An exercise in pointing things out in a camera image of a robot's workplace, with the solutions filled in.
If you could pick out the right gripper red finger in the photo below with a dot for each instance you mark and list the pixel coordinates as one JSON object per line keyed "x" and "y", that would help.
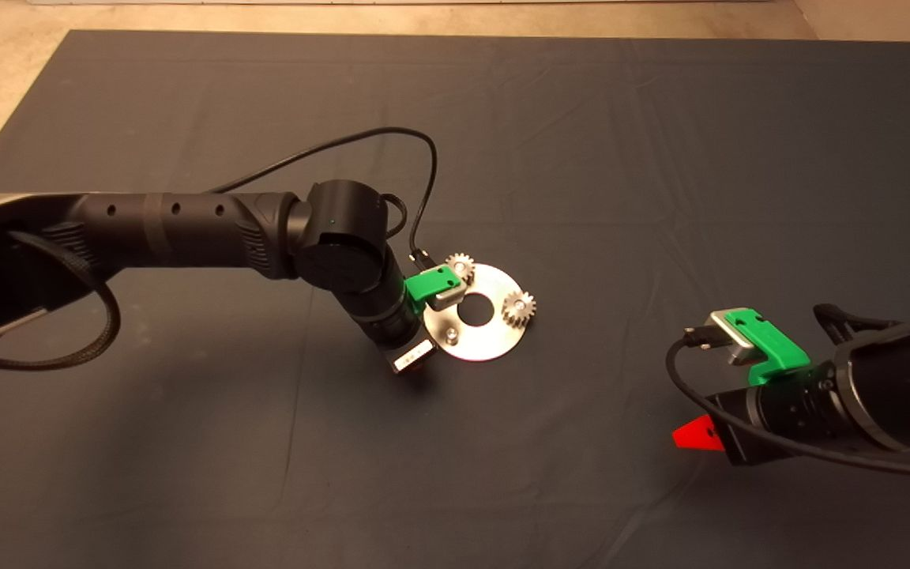
{"x": 697, "y": 435}

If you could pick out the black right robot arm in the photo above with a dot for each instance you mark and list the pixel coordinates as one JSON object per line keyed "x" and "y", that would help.
{"x": 909, "y": 387}

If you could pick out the round metal carrier plate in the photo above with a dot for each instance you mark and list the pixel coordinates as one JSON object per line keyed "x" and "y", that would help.
{"x": 494, "y": 336}

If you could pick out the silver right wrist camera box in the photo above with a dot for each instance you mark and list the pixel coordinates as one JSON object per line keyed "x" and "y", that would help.
{"x": 723, "y": 336}

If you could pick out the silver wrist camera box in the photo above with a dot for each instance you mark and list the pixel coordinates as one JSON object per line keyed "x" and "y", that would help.
{"x": 451, "y": 296}
{"x": 723, "y": 336}

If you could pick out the green left camera mount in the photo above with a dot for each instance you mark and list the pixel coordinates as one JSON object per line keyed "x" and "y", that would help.
{"x": 427, "y": 284}

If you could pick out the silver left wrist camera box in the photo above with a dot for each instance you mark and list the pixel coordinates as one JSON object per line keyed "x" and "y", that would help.
{"x": 451, "y": 296}

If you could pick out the green right camera mount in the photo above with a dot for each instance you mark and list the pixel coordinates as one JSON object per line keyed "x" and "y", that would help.
{"x": 771, "y": 348}

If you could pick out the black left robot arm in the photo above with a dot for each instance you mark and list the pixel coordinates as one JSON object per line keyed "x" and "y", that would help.
{"x": 186, "y": 225}

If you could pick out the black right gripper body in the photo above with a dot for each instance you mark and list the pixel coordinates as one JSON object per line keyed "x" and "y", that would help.
{"x": 779, "y": 415}

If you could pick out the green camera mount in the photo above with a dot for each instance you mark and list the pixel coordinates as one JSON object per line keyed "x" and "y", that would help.
{"x": 427, "y": 284}
{"x": 771, "y": 348}

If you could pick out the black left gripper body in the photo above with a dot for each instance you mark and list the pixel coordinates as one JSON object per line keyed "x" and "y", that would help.
{"x": 400, "y": 344}

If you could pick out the dark grey table cloth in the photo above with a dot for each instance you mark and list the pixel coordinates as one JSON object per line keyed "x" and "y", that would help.
{"x": 660, "y": 158}

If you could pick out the small steel planetary gear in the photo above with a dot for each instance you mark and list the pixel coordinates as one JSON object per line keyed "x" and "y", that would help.
{"x": 461, "y": 262}
{"x": 512, "y": 316}

